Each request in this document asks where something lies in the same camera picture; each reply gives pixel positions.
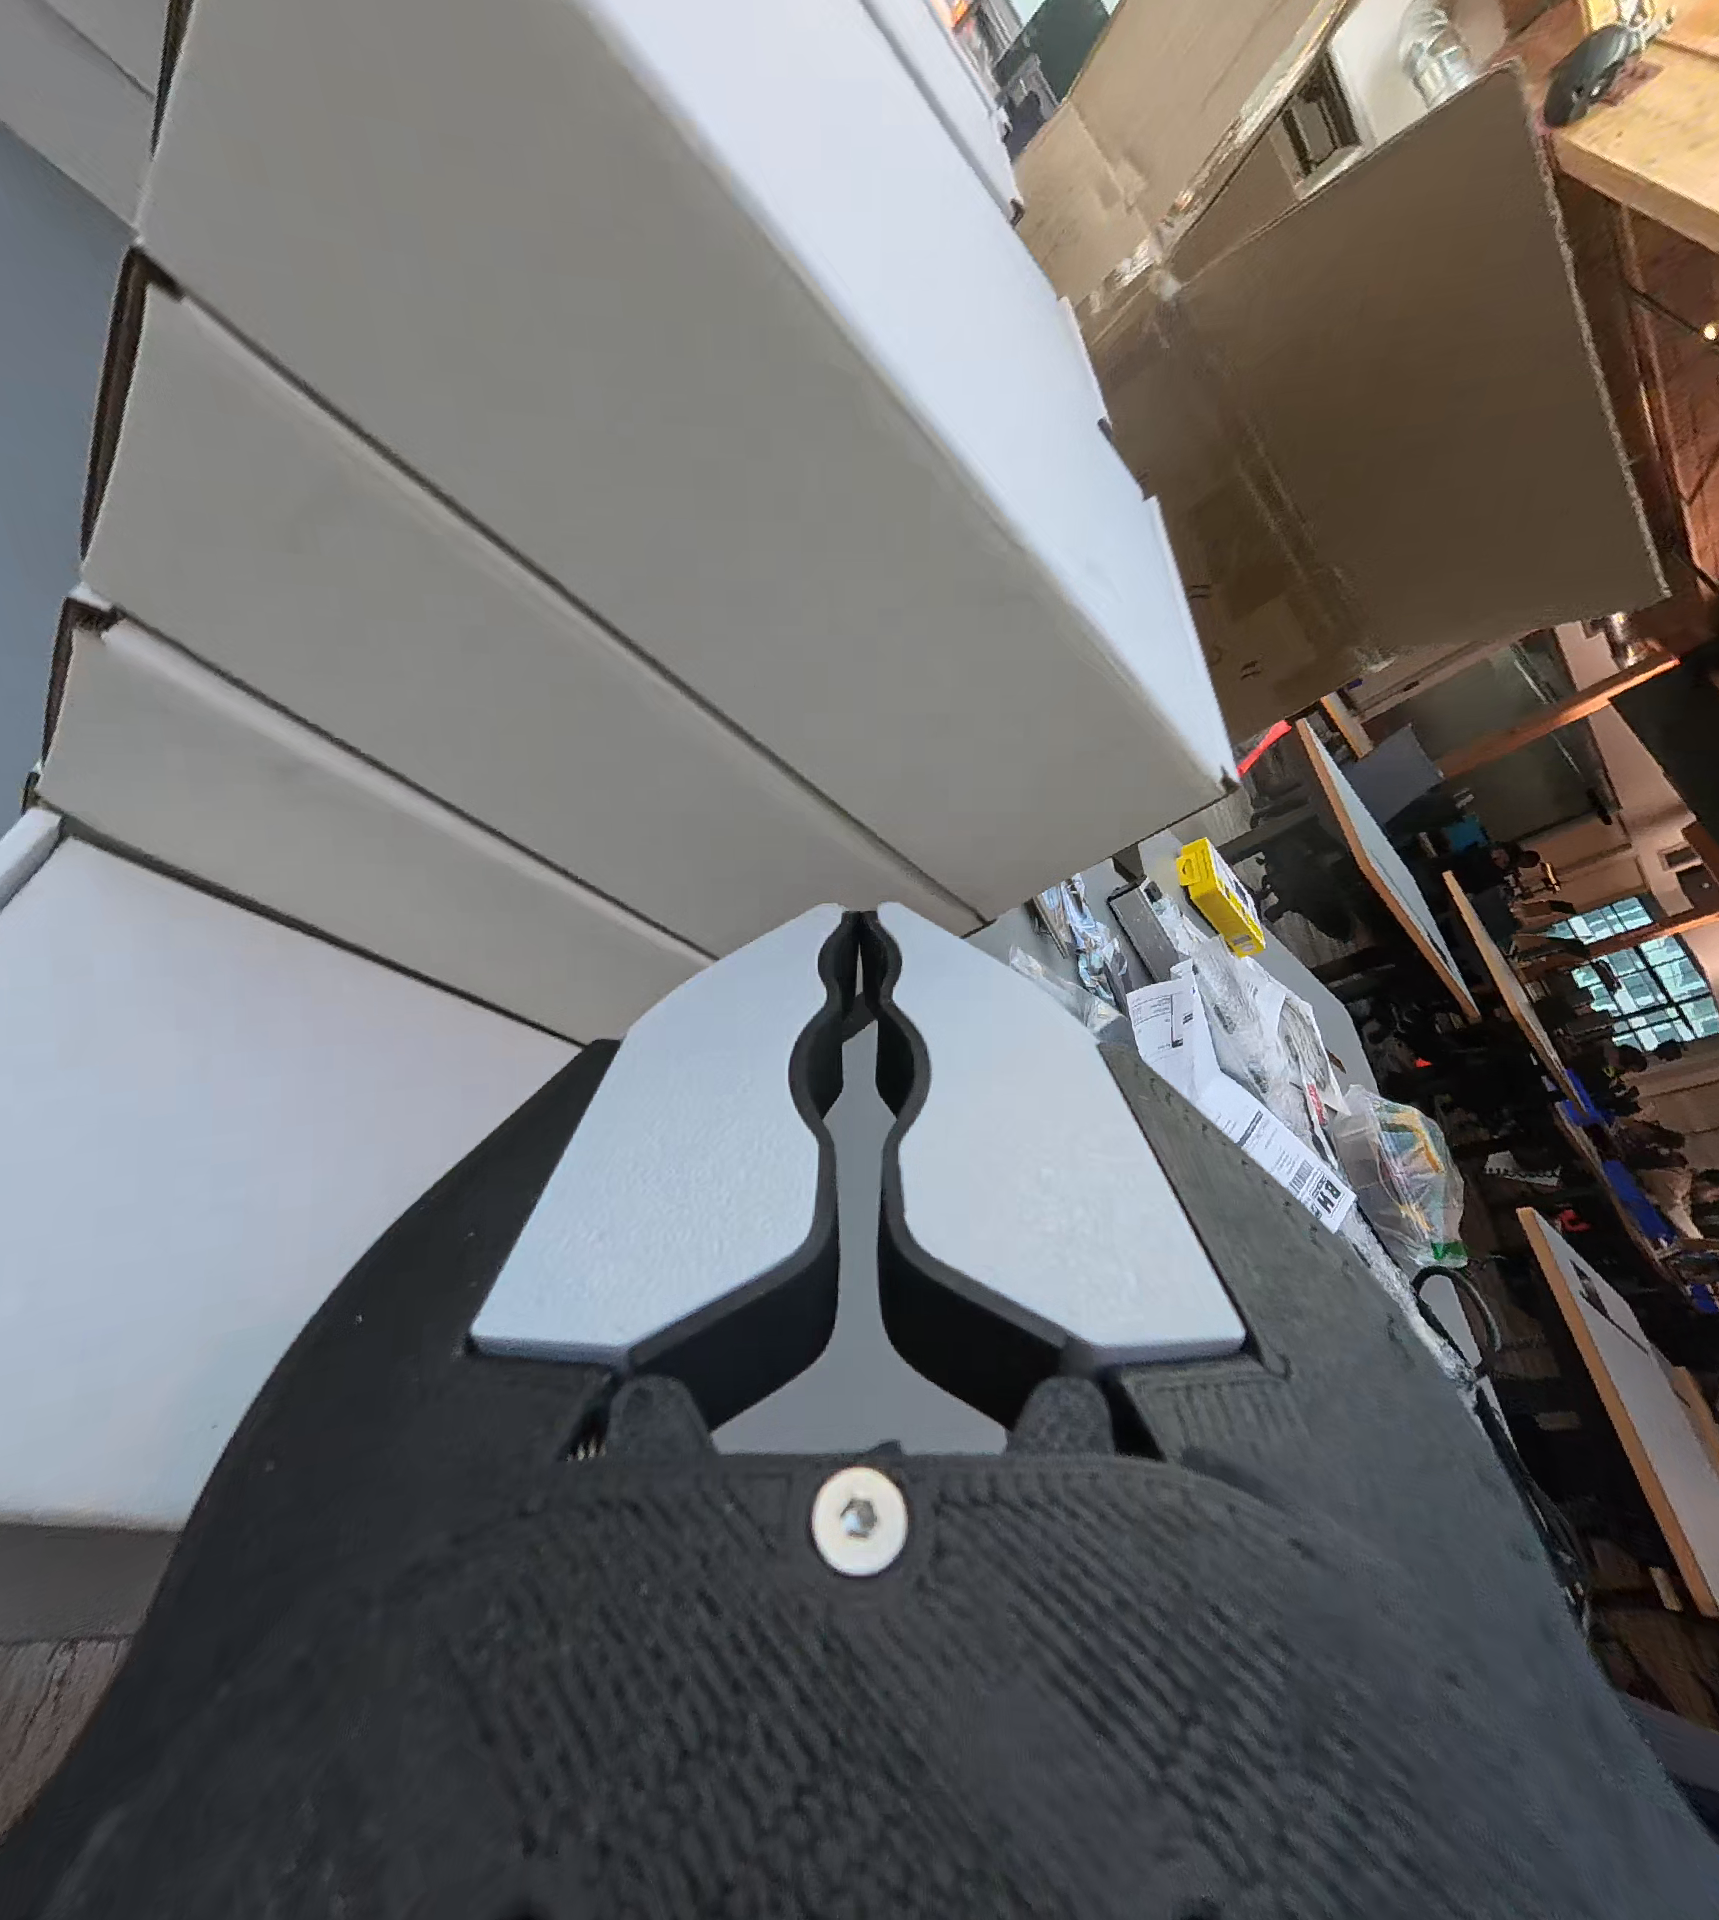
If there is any black computer mouse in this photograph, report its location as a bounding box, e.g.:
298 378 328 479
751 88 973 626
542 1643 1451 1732
1541 20 1643 133

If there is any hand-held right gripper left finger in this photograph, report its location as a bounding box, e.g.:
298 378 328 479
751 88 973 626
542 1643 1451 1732
470 904 863 1455

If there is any black cable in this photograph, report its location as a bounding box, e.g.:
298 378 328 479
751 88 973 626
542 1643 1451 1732
1411 1265 1497 1390

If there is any yellow small box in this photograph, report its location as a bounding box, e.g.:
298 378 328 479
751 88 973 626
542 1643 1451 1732
1173 836 1269 960

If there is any clear plastic bag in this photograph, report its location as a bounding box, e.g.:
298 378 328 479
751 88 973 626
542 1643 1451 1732
1331 1087 1471 1266

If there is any large brown cardboard box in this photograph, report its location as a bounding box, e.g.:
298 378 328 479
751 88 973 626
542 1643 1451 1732
1011 0 1673 748

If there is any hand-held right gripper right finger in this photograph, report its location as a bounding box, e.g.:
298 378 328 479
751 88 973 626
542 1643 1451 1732
863 904 1247 1435

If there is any white table with wooden edge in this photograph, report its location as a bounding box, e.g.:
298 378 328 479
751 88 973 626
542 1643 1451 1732
1515 1205 1719 1623
1293 721 1485 1026

